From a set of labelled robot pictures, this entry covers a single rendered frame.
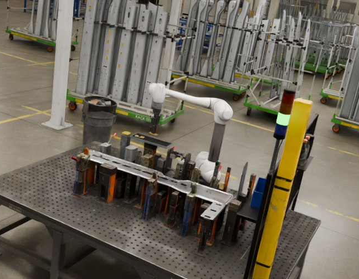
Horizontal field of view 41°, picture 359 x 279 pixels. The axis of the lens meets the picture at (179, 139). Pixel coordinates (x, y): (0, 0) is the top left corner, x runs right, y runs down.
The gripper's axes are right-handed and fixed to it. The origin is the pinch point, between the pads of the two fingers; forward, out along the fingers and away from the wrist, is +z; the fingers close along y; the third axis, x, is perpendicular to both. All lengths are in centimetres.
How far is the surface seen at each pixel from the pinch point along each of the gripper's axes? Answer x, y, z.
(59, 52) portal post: -319, -175, 8
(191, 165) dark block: 49, 8, 15
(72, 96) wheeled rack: -373, -266, 102
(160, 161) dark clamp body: 22.9, 15.2, 19.7
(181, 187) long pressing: 58, 32, 26
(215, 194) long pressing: 82, 19, 26
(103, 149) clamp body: -30.9, 29.0, 24.1
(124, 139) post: -24.3, 9.6, 15.6
